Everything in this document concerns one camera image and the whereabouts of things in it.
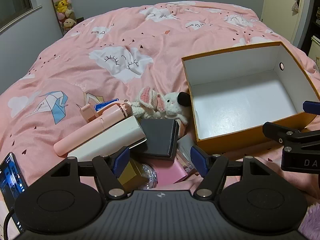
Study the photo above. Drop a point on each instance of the blue and white card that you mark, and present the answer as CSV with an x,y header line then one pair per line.
x,y
105,105

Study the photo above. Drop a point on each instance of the long white box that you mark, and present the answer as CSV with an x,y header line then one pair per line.
x,y
110,137

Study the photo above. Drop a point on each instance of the orange cardboard box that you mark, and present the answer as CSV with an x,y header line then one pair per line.
x,y
237,105

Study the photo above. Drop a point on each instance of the cream door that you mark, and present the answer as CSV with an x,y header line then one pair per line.
x,y
280,5

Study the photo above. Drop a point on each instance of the smartphone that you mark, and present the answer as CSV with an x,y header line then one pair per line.
x,y
11,177

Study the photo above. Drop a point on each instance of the white plush with black ear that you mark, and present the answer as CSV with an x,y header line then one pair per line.
x,y
172,105

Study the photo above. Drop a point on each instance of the purple fuzzy sleeve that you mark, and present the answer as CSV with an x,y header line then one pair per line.
x,y
311,222

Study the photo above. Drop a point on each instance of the gold box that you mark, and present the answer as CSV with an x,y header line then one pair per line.
x,y
132,175

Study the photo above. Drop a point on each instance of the dark shelf unit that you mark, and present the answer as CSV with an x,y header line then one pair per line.
x,y
312,5

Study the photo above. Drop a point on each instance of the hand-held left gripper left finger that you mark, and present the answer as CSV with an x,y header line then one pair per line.
x,y
121,160

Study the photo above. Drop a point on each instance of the pink selfie stick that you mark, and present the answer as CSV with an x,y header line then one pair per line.
x,y
82,140

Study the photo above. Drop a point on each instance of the crochet bunny toy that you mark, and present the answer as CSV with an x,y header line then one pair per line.
x,y
150,97

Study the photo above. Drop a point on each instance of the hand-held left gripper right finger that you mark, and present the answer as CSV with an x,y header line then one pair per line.
x,y
199,160

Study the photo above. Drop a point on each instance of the clear tube of plush toys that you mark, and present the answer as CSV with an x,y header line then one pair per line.
x,y
62,5

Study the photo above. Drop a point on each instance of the round clear glass item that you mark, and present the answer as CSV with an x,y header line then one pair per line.
x,y
150,177

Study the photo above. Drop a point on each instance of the hanging fabric sachet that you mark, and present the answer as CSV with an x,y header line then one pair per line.
x,y
295,6

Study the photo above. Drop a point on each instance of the black square box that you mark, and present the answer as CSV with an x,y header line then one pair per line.
x,y
157,137

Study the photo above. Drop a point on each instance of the small clear packet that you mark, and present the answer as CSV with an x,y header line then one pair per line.
x,y
187,165

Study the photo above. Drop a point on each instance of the pink printed blanket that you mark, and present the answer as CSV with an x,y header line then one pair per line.
x,y
175,42

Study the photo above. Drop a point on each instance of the pink box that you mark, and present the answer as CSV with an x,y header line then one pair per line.
x,y
167,172

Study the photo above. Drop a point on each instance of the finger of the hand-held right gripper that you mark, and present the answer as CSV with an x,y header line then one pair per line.
x,y
311,107
280,131

